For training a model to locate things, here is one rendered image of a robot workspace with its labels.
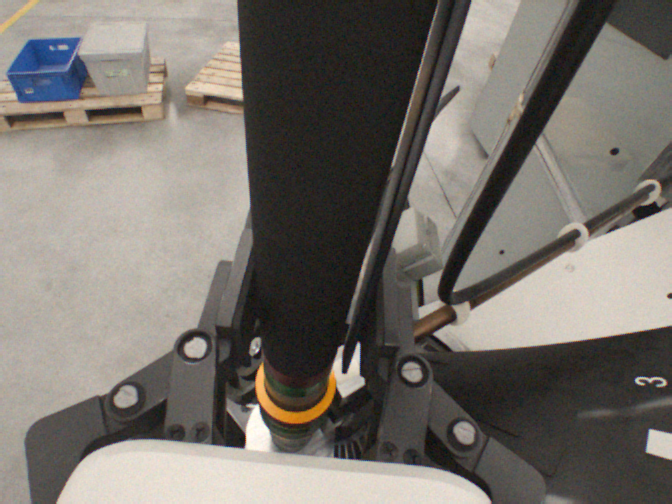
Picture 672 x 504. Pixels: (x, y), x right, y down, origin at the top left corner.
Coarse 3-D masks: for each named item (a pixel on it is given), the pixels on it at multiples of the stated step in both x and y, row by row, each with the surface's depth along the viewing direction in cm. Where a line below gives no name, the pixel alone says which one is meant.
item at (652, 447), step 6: (654, 432) 18; (660, 432) 18; (648, 438) 18; (654, 438) 18; (660, 438) 18; (666, 438) 18; (648, 444) 18; (654, 444) 18; (660, 444) 18; (666, 444) 18; (648, 450) 18; (654, 450) 18; (660, 450) 17; (666, 450) 17; (666, 456) 17
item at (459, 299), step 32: (608, 0) 9; (576, 32) 10; (576, 64) 11; (544, 96) 12; (512, 160) 14; (480, 192) 16; (640, 192) 39; (480, 224) 16; (576, 224) 33; (448, 256) 20; (544, 256) 31; (448, 288) 21; (480, 288) 27
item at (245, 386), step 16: (256, 320) 41; (256, 336) 41; (240, 368) 38; (256, 368) 36; (240, 384) 38; (240, 400) 35; (256, 400) 34; (352, 416) 38; (336, 432) 39; (352, 432) 39
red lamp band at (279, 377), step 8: (264, 360) 15; (272, 368) 15; (328, 368) 15; (272, 376) 16; (280, 376) 15; (288, 376) 15; (312, 376) 15; (320, 376) 15; (288, 384) 15; (296, 384) 15; (304, 384) 15; (312, 384) 16
